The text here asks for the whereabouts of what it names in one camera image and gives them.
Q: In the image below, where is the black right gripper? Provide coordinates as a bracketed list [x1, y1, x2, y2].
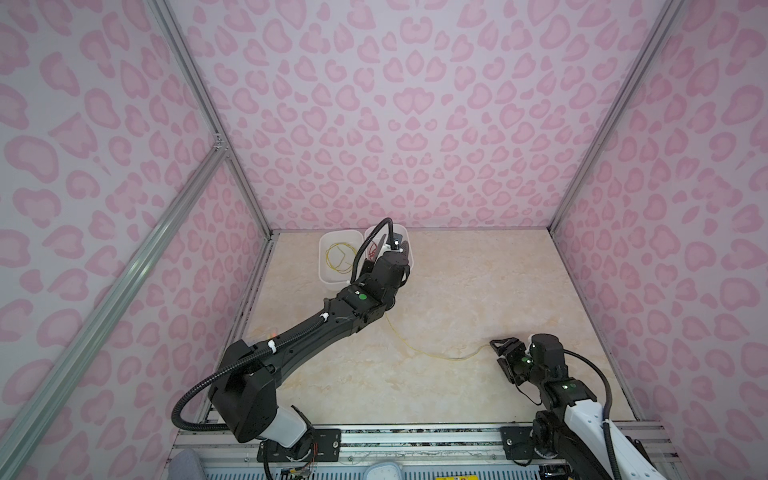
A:
[487, 337, 546, 389]

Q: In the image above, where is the yellow cable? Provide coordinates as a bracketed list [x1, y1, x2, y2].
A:
[383, 311, 500, 362]
[325, 242, 359, 275]

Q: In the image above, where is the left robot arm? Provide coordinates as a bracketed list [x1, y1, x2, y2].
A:
[171, 217, 411, 448]

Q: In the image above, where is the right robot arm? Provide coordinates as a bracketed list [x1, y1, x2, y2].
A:
[490, 333, 663, 479]

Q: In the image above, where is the white plastic tray right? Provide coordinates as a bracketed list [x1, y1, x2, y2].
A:
[363, 224, 415, 268]

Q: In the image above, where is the white plastic tray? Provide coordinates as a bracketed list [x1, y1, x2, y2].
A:
[363, 224, 415, 268]
[318, 230, 363, 294]

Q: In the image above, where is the white plastic tray left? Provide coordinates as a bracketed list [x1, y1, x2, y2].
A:
[318, 230, 363, 294]

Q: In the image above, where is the yellow cable in tray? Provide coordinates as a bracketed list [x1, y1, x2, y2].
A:
[325, 242, 359, 275]

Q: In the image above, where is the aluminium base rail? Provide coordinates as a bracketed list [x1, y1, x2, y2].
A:
[158, 421, 691, 480]

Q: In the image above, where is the aluminium frame right post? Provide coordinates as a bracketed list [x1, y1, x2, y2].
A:
[547, 0, 687, 237]

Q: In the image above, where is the aluminium frame post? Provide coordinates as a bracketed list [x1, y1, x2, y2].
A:
[146, 0, 273, 239]
[547, 0, 687, 237]

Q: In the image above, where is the aluminium frame left post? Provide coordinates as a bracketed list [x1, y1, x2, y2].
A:
[146, 0, 273, 239]

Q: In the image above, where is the aluminium frame diagonal bar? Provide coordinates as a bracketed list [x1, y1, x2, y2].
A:
[1, 145, 229, 479]

